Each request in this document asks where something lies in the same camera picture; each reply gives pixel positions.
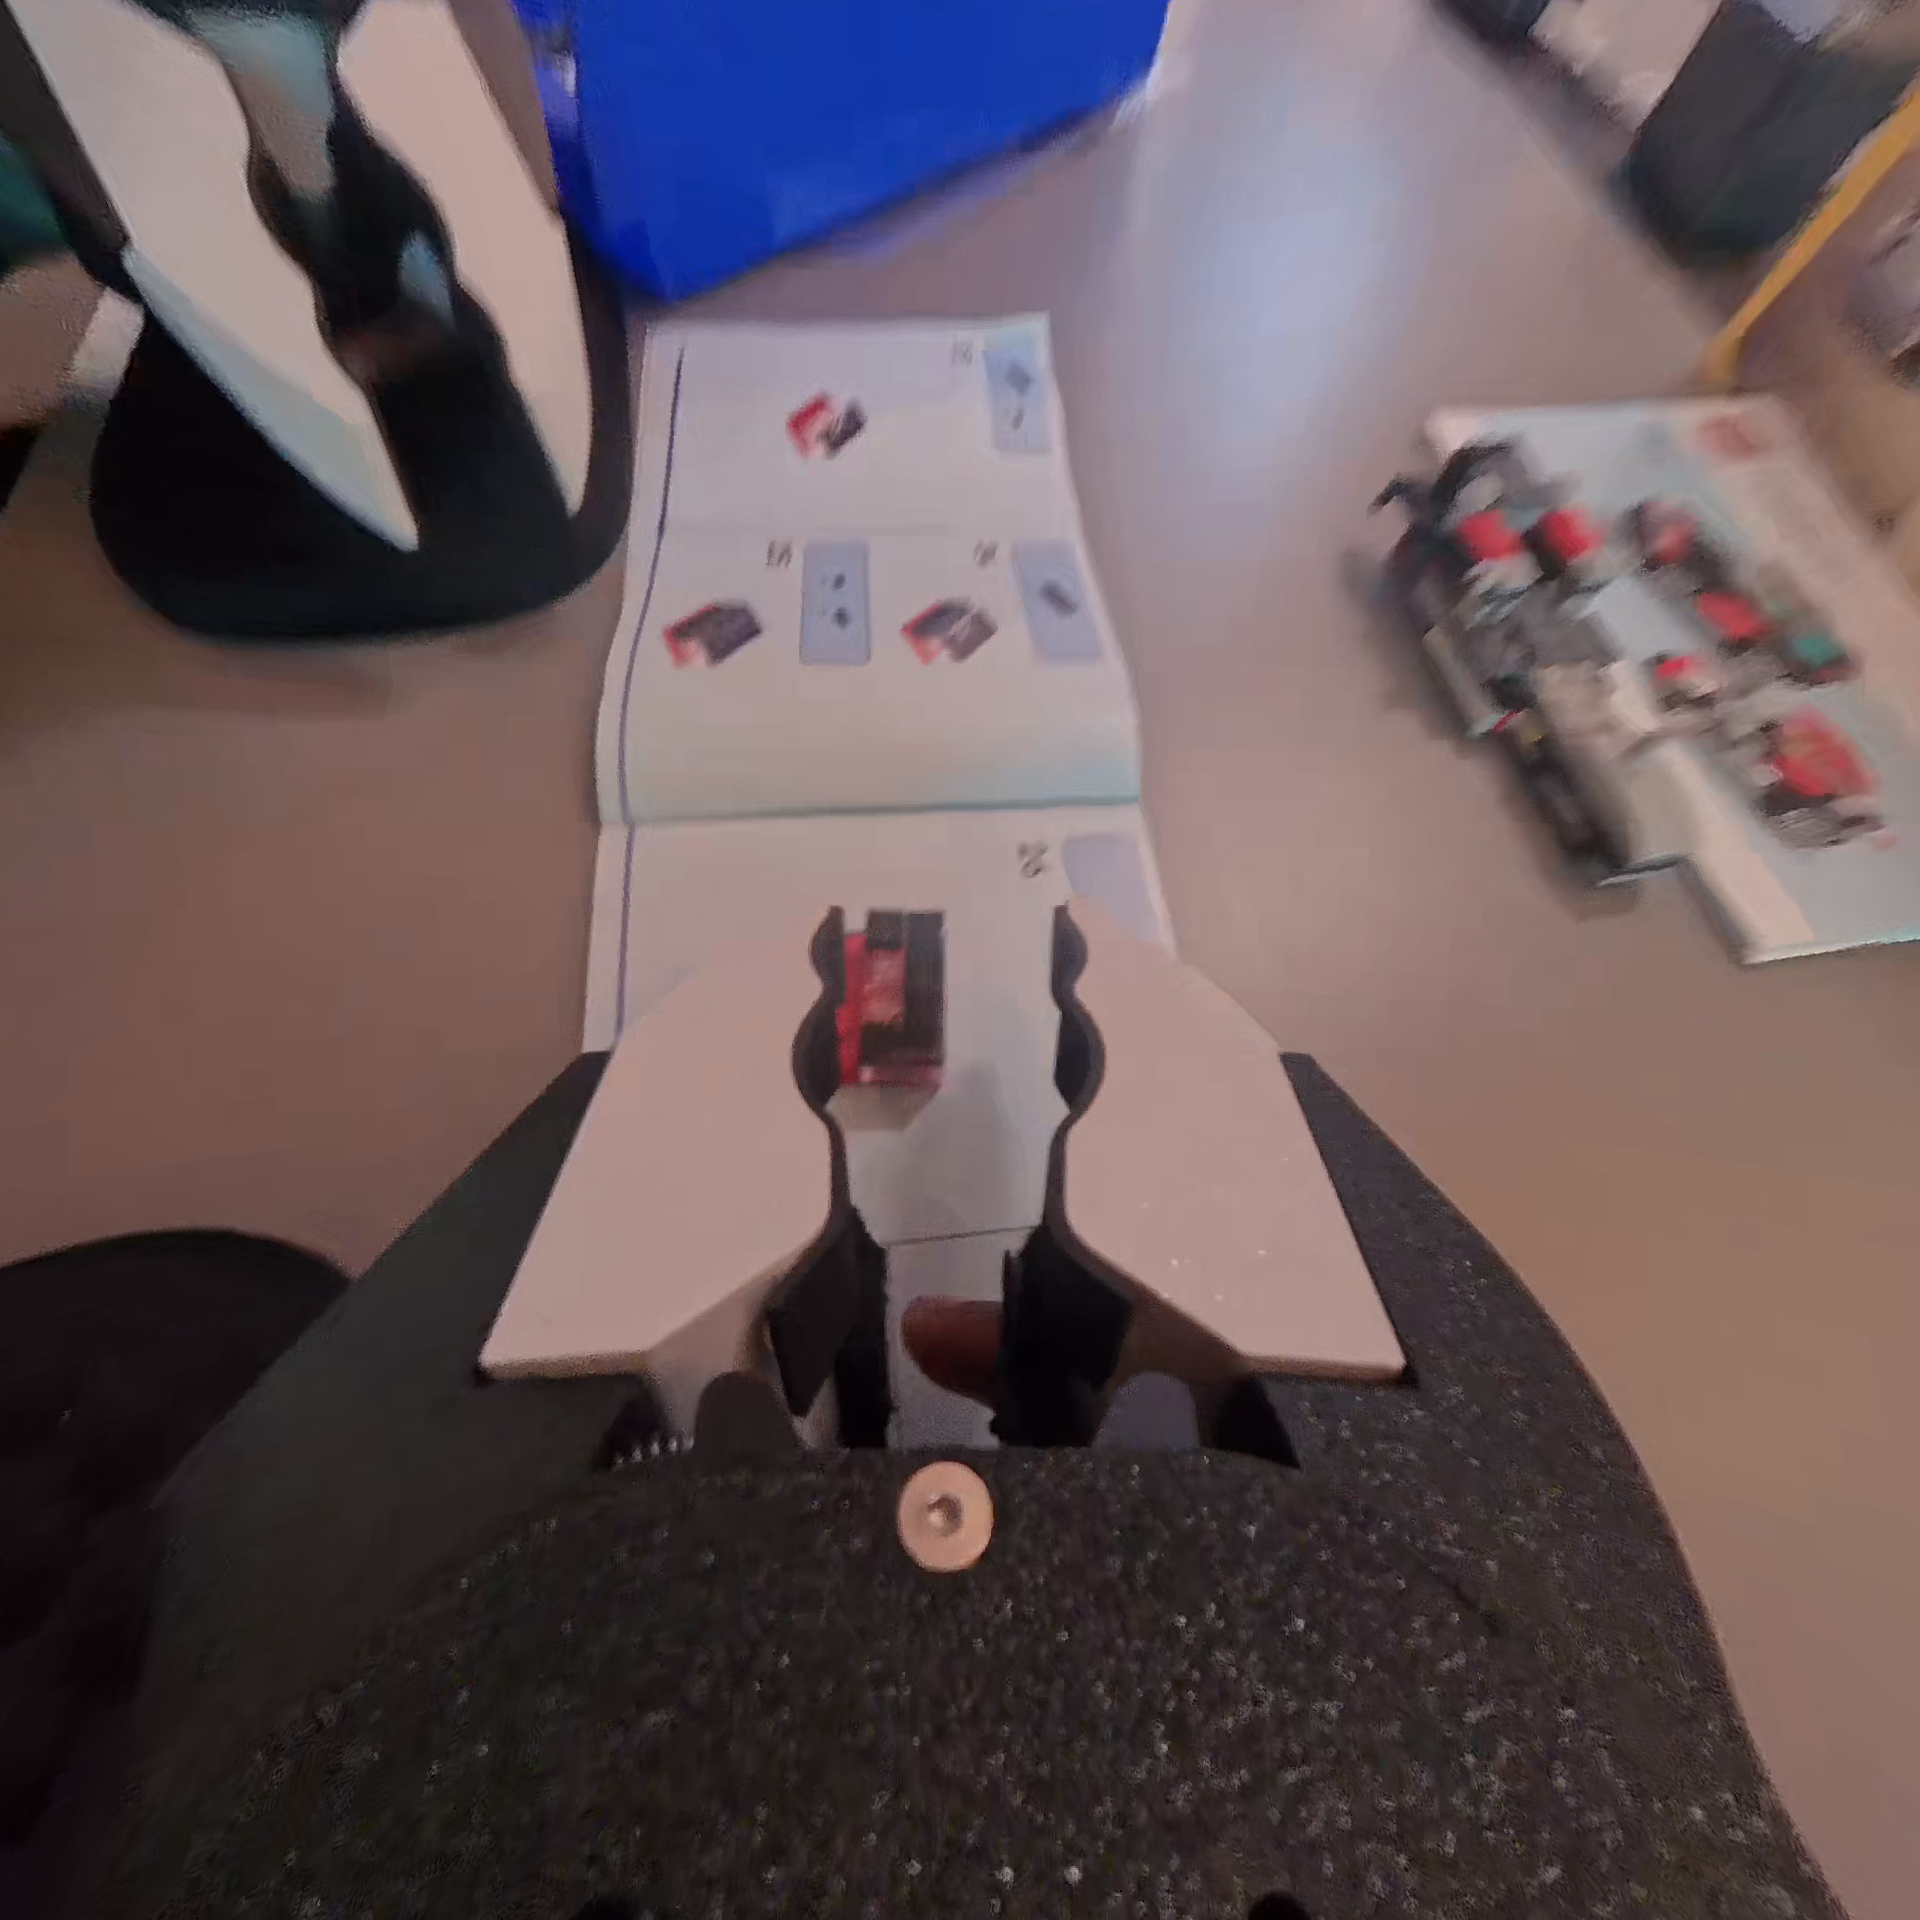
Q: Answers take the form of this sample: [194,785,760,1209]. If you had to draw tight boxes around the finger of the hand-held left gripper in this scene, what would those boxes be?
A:
[336,0,595,513]
[23,0,423,554]

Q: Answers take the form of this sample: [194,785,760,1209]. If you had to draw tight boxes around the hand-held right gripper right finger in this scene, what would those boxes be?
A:
[1042,895,1414,1442]

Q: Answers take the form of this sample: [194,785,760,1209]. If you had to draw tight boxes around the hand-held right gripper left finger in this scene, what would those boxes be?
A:
[479,902,864,1419]

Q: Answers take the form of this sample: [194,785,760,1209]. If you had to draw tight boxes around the small red black brick assembly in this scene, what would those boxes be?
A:
[832,902,952,1085]

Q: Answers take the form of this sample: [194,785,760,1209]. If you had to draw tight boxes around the blue plastic bin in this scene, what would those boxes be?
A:
[516,0,1174,302]

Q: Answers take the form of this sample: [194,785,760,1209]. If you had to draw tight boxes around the grey desk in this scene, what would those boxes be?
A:
[0,0,1920,1920]

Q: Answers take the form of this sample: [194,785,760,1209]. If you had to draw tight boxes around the black cushion pad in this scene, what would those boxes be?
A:
[89,225,636,641]
[0,1229,354,1697]

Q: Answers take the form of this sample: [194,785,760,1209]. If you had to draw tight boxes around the open white instruction booklet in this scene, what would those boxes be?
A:
[583,310,1180,1292]

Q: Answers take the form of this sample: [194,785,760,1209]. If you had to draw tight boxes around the grey toy brick truck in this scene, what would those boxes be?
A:
[1372,441,1696,887]

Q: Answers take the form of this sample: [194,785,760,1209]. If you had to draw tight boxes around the booklet with vehicle pictures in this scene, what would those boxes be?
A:
[1424,394,1920,965]

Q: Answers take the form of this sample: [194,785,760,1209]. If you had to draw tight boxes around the dark grey box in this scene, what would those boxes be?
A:
[1622,0,1914,265]

